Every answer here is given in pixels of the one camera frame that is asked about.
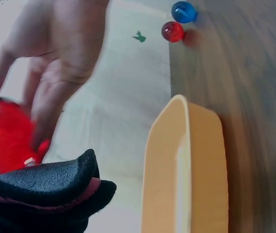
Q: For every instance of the person's right hand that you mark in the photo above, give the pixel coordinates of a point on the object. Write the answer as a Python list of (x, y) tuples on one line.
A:
[(62, 43)]

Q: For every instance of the person's right fingers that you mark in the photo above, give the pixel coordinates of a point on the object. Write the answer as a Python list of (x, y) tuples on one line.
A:
[(46, 102)]

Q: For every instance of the red translucent ball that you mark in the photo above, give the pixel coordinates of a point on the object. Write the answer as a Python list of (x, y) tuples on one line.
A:
[(4, 136), (172, 32)]

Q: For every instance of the black wrist band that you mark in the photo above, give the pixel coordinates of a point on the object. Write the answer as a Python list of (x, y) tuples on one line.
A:
[(43, 194)]

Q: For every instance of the beige plastic tray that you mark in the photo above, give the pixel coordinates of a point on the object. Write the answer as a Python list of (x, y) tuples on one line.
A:
[(162, 170)]

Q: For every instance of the blue translucent ball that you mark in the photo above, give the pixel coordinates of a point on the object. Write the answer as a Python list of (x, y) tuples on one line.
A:
[(183, 12)]

